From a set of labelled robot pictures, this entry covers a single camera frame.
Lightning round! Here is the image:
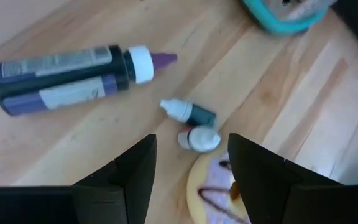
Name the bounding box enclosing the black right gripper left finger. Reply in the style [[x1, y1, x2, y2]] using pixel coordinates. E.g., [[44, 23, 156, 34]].
[[72, 134, 157, 224]]

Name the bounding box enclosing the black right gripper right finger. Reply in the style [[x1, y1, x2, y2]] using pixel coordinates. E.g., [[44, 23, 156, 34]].
[[227, 133, 347, 224]]

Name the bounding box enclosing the purple iced toy donut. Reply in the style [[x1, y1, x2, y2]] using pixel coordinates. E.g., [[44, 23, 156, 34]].
[[186, 149, 253, 224]]

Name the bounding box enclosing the small red dropper bottle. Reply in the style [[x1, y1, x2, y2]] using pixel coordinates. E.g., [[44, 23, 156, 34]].
[[177, 125, 222, 154]]

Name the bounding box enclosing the small dark teal dropper bottle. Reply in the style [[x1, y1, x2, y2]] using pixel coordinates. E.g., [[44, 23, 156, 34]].
[[159, 98, 218, 128]]

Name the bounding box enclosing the purple food colouring bottle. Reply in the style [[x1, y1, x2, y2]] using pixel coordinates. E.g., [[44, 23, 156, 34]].
[[0, 45, 178, 117]]

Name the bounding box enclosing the teal plastic bin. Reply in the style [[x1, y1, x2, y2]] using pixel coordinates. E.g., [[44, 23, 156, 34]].
[[239, 0, 331, 36]]

